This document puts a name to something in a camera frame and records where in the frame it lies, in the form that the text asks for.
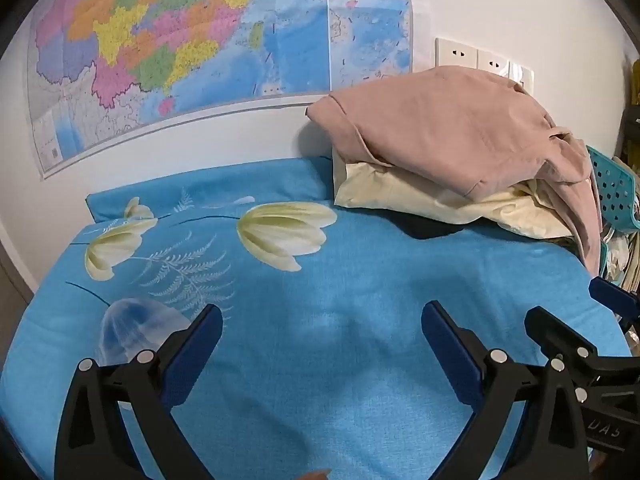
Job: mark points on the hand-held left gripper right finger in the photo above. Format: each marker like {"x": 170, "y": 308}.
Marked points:
{"x": 447, "y": 355}

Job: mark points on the colourful wall map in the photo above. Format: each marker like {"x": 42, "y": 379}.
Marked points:
{"x": 200, "y": 35}

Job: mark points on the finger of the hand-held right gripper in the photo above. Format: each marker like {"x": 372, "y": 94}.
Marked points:
{"x": 612, "y": 296}
{"x": 555, "y": 332}

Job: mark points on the pink coat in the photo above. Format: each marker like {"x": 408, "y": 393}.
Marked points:
{"x": 450, "y": 125}

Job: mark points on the white wall socket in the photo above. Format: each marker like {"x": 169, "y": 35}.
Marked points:
{"x": 455, "y": 52}
{"x": 522, "y": 77}
{"x": 492, "y": 62}

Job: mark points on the cream garment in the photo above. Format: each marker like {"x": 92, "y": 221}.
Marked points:
{"x": 400, "y": 187}

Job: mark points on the blue floral bed sheet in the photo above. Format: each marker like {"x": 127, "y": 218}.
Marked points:
{"x": 325, "y": 310}

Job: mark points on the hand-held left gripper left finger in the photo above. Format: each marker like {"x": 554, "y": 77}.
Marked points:
{"x": 195, "y": 350}

